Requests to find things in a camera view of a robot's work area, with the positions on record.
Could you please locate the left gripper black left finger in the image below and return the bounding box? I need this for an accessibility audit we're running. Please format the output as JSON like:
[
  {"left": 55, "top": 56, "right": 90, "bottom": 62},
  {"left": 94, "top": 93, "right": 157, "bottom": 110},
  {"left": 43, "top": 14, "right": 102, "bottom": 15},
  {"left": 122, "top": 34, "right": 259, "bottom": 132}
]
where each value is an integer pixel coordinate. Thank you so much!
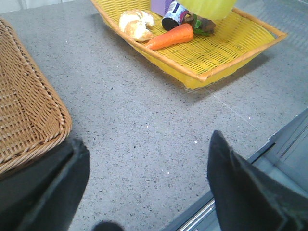
[{"left": 0, "top": 139, "right": 90, "bottom": 231}]

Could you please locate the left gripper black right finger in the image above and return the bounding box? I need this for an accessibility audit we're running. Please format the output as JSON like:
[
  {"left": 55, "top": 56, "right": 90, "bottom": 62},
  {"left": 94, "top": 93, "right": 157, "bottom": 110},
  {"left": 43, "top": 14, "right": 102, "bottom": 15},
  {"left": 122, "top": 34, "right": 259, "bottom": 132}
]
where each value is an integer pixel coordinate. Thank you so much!
[{"left": 207, "top": 130, "right": 308, "bottom": 231}]

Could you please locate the yellow tape roll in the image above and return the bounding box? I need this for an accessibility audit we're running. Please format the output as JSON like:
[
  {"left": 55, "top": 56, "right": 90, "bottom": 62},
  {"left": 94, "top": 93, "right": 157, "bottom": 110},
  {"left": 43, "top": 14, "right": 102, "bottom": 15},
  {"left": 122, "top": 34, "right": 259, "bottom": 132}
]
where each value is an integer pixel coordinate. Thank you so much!
[{"left": 178, "top": 0, "right": 237, "bottom": 20}]

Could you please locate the brown wicker basket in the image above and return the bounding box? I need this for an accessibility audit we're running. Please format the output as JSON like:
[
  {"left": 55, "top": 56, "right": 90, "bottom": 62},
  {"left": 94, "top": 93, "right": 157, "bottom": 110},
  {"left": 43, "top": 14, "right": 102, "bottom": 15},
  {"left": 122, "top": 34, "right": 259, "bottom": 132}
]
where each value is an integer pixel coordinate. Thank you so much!
[{"left": 0, "top": 19, "right": 72, "bottom": 175}]

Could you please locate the yellow woven basket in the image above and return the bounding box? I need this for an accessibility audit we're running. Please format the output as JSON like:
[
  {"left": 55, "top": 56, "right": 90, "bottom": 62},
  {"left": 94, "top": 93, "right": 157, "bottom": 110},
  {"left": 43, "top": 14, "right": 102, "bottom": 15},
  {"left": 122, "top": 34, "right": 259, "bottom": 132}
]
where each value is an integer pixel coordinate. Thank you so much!
[{"left": 92, "top": 0, "right": 287, "bottom": 89}]

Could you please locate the orange toy carrot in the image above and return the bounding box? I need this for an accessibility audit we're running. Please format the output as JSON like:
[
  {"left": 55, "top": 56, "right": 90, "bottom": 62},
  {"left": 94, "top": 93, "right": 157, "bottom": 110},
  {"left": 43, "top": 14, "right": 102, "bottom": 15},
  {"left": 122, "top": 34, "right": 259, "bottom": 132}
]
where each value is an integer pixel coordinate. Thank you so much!
[{"left": 145, "top": 23, "right": 194, "bottom": 51}]

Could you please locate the brown toy with green leaf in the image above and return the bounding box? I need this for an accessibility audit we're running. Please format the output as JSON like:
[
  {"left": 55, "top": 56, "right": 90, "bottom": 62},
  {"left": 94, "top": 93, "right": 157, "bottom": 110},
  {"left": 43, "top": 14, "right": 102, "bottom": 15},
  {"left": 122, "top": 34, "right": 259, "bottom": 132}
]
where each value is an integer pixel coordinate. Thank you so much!
[{"left": 184, "top": 13, "right": 216, "bottom": 36}]

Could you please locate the bread roll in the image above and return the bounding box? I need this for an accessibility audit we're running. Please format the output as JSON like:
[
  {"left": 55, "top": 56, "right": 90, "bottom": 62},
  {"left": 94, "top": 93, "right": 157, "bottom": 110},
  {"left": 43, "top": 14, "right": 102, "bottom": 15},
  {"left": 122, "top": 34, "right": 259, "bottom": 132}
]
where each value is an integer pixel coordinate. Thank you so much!
[{"left": 118, "top": 10, "right": 154, "bottom": 42}]

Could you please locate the black patterned cylinder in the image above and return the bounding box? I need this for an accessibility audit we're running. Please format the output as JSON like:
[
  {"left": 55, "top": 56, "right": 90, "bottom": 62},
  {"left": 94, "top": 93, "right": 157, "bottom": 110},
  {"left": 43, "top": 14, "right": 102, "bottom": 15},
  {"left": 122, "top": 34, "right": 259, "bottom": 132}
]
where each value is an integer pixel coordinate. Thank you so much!
[{"left": 161, "top": 0, "right": 189, "bottom": 31}]

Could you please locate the purple box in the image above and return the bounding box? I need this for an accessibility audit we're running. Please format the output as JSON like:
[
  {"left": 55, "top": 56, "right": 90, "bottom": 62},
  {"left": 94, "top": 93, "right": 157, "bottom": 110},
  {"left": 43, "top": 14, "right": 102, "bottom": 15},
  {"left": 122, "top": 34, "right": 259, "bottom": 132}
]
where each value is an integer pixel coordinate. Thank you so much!
[{"left": 150, "top": 0, "right": 173, "bottom": 16}]

